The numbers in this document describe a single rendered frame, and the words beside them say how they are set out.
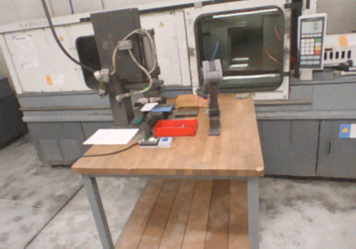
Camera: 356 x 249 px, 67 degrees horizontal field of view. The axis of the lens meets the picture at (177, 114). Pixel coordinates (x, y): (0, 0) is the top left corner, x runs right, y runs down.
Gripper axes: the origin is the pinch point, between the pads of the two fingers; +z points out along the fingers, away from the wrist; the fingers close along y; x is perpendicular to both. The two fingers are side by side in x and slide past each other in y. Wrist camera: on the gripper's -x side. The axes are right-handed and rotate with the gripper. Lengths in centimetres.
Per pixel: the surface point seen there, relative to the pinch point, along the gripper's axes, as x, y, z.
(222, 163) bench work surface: 53, -27, -1
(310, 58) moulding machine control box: -50, -55, -52
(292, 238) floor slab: 0, -103, 58
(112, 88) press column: 12, 55, 14
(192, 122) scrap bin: 13.7, -3.4, 6.9
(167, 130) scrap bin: 26.5, 7.2, 12.9
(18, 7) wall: -252, 394, 100
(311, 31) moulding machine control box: -47, -45, -67
